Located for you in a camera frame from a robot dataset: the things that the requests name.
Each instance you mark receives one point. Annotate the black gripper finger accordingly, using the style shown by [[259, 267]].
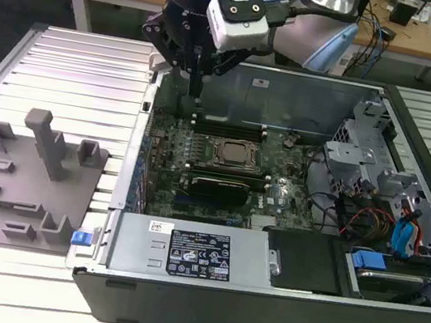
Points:
[[158, 29], [225, 62]]

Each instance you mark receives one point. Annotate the black RAM slot bank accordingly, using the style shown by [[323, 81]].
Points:
[[228, 132], [229, 178]]

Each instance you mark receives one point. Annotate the black cylinder capacitor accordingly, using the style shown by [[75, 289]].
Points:
[[183, 107]]

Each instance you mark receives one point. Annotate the silver CPU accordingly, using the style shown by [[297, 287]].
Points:
[[237, 152]]

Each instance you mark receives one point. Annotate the silver coin battery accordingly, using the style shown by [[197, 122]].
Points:
[[289, 141]]

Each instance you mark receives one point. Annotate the green motherboard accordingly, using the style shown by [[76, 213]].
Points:
[[280, 167]]

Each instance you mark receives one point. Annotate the black graphics card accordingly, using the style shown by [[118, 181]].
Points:
[[218, 192]]

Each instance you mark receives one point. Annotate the grey metal drive cage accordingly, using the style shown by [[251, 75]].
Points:
[[343, 157]]

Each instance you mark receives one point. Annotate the tall black device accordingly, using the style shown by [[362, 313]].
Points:
[[365, 0]]

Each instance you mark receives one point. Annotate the small black adapter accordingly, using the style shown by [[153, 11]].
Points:
[[386, 33]]

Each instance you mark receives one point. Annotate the silver finned heat sink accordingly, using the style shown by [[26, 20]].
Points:
[[263, 222]]

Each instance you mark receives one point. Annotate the small black cube box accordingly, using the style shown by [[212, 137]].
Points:
[[403, 13]]

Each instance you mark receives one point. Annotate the grey power supply unit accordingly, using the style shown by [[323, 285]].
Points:
[[136, 247]]

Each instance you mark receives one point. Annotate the grey parts rack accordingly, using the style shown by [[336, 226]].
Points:
[[22, 188]]

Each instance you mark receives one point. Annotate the black plastic shroud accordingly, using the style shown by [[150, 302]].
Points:
[[302, 261]]

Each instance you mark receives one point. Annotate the blue case latch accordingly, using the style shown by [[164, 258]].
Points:
[[80, 239]]

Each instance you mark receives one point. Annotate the hard disk blue carrier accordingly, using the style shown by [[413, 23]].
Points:
[[368, 260]]

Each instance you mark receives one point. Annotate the black open PC case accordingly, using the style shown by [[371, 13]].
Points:
[[256, 319]]

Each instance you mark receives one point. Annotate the grey plastic corner bracket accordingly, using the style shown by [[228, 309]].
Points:
[[157, 63]]

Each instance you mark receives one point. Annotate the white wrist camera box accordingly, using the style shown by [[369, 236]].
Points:
[[236, 29]]

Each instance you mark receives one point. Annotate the CPU socket metal frame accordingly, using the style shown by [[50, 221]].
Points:
[[214, 151]]

